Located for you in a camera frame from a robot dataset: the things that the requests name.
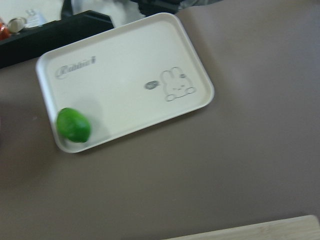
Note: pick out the green lime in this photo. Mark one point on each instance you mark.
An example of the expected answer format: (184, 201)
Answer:
(73, 125)

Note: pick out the black bar on table edge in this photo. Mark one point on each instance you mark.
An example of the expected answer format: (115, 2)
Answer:
(32, 43)

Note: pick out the bamboo cutting board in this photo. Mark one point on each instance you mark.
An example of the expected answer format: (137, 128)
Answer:
(297, 228)

